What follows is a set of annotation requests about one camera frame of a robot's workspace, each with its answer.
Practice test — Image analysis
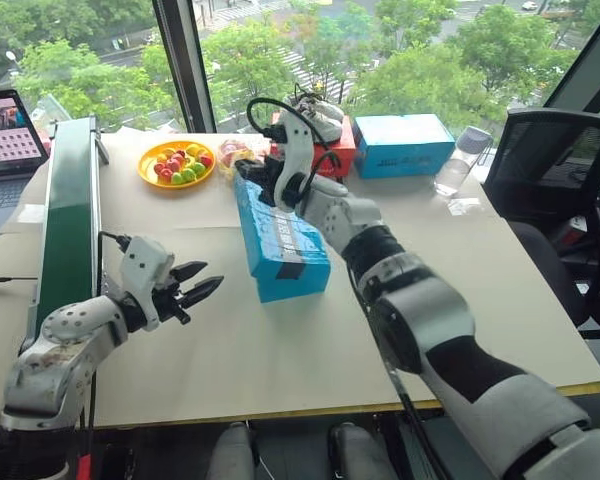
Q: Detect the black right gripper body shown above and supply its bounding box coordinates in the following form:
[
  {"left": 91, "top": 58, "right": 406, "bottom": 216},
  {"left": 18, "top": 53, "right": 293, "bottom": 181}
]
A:
[{"left": 252, "top": 155, "right": 286, "bottom": 199}]

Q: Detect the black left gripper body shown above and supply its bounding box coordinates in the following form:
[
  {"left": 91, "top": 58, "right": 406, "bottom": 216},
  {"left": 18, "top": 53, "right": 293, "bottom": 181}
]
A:
[{"left": 152, "top": 278, "right": 192, "bottom": 326}]

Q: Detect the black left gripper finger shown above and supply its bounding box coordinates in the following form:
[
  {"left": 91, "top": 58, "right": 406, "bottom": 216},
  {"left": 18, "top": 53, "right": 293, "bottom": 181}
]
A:
[
  {"left": 179, "top": 274, "right": 226, "bottom": 308},
  {"left": 171, "top": 259, "right": 209, "bottom": 285}
]

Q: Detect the blue shoe box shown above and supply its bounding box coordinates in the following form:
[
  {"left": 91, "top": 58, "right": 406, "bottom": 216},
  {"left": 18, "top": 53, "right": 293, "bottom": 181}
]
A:
[
  {"left": 232, "top": 172, "right": 333, "bottom": 305},
  {"left": 352, "top": 113, "right": 456, "bottom": 180}
]

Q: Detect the red shoe box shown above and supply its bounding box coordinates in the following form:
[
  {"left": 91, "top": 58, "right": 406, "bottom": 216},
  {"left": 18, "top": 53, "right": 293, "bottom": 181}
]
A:
[{"left": 269, "top": 112, "right": 357, "bottom": 179}]

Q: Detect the green conveyor belt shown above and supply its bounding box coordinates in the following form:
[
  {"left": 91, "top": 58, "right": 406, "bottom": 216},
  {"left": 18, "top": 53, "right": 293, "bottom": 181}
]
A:
[{"left": 19, "top": 115, "right": 111, "bottom": 356}]

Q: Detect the clear bag of colourful candy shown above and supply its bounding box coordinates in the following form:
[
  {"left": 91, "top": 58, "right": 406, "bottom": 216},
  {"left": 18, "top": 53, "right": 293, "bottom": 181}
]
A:
[{"left": 215, "top": 138, "right": 262, "bottom": 179}]

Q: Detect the white brown child's shoe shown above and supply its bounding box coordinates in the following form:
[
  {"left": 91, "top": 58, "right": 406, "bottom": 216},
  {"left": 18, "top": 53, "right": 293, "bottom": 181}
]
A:
[
  {"left": 299, "top": 103, "right": 344, "bottom": 144},
  {"left": 292, "top": 83, "right": 347, "bottom": 122}
]

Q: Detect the yellow plate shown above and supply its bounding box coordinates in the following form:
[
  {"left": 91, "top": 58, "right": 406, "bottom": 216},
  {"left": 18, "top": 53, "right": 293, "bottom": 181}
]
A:
[{"left": 137, "top": 140, "right": 217, "bottom": 190}]

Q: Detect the grey rounded shape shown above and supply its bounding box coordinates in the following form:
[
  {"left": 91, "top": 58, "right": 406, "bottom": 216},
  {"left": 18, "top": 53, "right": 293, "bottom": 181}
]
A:
[
  {"left": 328, "top": 422, "right": 399, "bottom": 480},
  {"left": 207, "top": 422, "right": 255, "bottom": 480}
]

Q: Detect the clear bottle with grey lid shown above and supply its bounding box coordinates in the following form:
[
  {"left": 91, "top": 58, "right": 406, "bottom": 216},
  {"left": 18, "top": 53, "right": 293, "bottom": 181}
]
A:
[{"left": 433, "top": 125, "right": 494, "bottom": 198}]

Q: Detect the clear plastic wrapper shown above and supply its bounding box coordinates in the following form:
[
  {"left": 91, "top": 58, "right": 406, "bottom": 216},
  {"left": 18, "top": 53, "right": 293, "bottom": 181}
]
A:
[{"left": 29, "top": 92, "right": 74, "bottom": 126}]

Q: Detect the grey laptop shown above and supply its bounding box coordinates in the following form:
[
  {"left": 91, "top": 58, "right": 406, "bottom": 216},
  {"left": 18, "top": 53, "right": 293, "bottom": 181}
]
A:
[{"left": 0, "top": 88, "right": 51, "bottom": 242}]

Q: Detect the black mesh office chair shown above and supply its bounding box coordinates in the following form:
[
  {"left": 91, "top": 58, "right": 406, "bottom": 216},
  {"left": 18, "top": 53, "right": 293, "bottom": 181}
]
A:
[{"left": 482, "top": 107, "right": 600, "bottom": 341}]

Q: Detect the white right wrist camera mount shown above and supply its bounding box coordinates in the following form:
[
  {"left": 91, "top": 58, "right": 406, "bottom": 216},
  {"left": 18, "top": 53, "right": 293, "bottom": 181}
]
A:
[{"left": 272, "top": 110, "right": 315, "bottom": 209}]

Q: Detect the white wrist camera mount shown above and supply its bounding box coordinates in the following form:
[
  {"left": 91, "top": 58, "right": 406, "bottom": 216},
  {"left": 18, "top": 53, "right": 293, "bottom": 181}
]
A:
[
  {"left": 118, "top": 235, "right": 176, "bottom": 332},
  {"left": 272, "top": 110, "right": 315, "bottom": 209}
]

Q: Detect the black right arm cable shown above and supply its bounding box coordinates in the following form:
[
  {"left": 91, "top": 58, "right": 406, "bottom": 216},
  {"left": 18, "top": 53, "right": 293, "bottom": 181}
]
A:
[{"left": 246, "top": 96, "right": 449, "bottom": 480}]

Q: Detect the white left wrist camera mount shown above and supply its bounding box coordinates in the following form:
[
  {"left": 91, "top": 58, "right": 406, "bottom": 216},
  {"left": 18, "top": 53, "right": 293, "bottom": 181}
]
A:
[{"left": 118, "top": 235, "right": 176, "bottom": 332}]

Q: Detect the dark window frame post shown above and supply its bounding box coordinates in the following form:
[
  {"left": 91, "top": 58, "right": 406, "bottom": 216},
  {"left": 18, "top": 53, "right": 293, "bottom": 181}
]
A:
[
  {"left": 152, "top": 0, "right": 216, "bottom": 134},
  {"left": 542, "top": 0, "right": 600, "bottom": 114}
]

